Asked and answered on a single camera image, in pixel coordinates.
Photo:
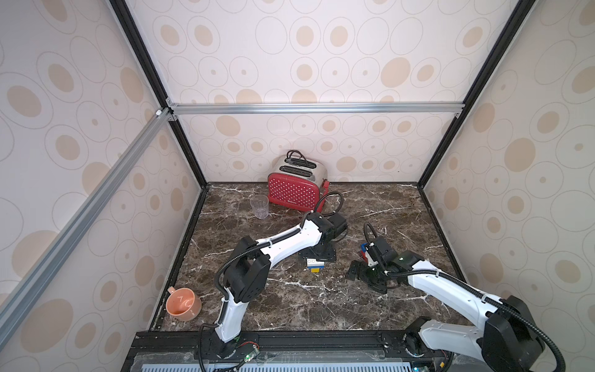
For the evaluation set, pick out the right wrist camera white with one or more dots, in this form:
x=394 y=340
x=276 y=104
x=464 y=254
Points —
x=368 y=258

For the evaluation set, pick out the diagonal aluminium rail left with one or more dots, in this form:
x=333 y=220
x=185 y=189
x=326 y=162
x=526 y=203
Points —
x=27 y=293

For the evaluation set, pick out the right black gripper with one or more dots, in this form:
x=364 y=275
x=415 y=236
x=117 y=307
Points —
x=365 y=270

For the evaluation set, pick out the white long lego brick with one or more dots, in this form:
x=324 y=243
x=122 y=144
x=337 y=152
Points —
x=312 y=263

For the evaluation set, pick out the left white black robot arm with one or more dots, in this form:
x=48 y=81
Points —
x=244 y=275

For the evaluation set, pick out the clear plastic cup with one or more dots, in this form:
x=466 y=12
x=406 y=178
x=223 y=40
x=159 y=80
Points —
x=260 y=206

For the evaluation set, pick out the red polka dot toaster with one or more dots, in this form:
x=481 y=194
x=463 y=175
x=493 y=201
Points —
x=298 y=183

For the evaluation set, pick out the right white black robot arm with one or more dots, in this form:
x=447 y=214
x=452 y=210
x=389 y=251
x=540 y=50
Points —
x=502 y=333

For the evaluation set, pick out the horizontal aluminium rail back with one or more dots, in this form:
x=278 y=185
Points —
x=316 y=108

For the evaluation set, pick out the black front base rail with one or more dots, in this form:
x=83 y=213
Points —
x=280 y=346

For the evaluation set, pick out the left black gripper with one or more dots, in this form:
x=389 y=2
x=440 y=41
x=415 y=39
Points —
x=330 y=256

